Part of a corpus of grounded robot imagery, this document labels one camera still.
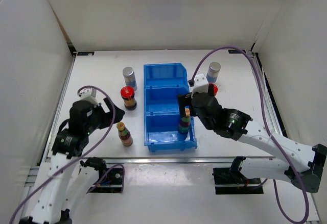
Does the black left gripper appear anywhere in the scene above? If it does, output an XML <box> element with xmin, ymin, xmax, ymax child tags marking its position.
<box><xmin>84</xmin><ymin>97</ymin><xmax>124</xmax><ymax>134</ymax></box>

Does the yellow-cap sauce bottle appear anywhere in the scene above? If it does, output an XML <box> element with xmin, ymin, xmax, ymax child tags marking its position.
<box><xmin>116</xmin><ymin>122</ymin><xmax>133</xmax><ymax>146</ymax></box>
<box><xmin>178</xmin><ymin>108</ymin><xmax>191</xmax><ymax>134</ymax></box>

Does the silver-cap shaker bottle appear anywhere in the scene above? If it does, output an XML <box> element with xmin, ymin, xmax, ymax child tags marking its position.
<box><xmin>122</xmin><ymin>67</ymin><xmax>137</xmax><ymax>91</ymax></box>
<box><xmin>206</xmin><ymin>62</ymin><xmax>221</xmax><ymax>83</ymax></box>

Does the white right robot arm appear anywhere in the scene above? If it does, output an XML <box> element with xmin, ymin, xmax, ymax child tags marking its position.
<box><xmin>177</xmin><ymin>87</ymin><xmax>326</xmax><ymax>193</ymax></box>

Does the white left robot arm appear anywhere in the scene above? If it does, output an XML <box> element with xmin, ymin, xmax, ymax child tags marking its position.
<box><xmin>19</xmin><ymin>95</ymin><xmax>125</xmax><ymax>223</ymax></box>

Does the blue plastic divided bin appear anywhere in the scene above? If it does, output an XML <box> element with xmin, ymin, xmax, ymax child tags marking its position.
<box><xmin>144</xmin><ymin>63</ymin><xmax>197</xmax><ymax>153</ymax></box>

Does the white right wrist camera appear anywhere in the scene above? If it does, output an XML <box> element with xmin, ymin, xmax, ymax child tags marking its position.
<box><xmin>189</xmin><ymin>73</ymin><xmax>209</xmax><ymax>96</ymax></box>

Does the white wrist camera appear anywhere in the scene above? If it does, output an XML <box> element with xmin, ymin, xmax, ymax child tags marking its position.
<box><xmin>77</xmin><ymin>88</ymin><xmax>99</xmax><ymax>106</ymax></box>
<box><xmin>189</xmin><ymin>73</ymin><xmax>209</xmax><ymax>96</ymax></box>

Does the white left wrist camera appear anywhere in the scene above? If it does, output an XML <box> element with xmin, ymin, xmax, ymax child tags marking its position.
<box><xmin>77</xmin><ymin>88</ymin><xmax>99</xmax><ymax>106</ymax></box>

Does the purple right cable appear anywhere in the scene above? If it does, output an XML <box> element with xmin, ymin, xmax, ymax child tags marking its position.
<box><xmin>193</xmin><ymin>45</ymin><xmax>310</xmax><ymax>223</ymax></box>

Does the purple cable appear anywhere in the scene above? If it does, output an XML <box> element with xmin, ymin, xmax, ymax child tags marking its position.
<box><xmin>193</xmin><ymin>45</ymin><xmax>310</xmax><ymax>223</ymax></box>
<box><xmin>9</xmin><ymin>86</ymin><xmax>126</xmax><ymax>224</ymax></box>

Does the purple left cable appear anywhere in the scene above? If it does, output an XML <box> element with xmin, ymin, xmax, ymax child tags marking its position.
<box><xmin>9</xmin><ymin>86</ymin><xmax>126</xmax><ymax>224</ymax></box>

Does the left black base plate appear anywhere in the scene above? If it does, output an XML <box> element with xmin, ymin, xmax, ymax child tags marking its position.
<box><xmin>87</xmin><ymin>164</ymin><xmax>125</xmax><ymax>193</ymax></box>

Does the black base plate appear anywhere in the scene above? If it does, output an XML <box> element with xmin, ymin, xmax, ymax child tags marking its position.
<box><xmin>212</xmin><ymin>168</ymin><xmax>264</xmax><ymax>195</ymax></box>
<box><xmin>87</xmin><ymin>164</ymin><xmax>125</xmax><ymax>193</ymax></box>

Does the aluminium frame rail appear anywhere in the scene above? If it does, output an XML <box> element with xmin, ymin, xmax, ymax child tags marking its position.
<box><xmin>24</xmin><ymin>53</ymin><xmax>320</xmax><ymax>224</ymax></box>

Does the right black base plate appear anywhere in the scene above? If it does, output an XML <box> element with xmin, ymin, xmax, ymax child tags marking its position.
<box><xmin>212</xmin><ymin>168</ymin><xmax>264</xmax><ymax>195</ymax></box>

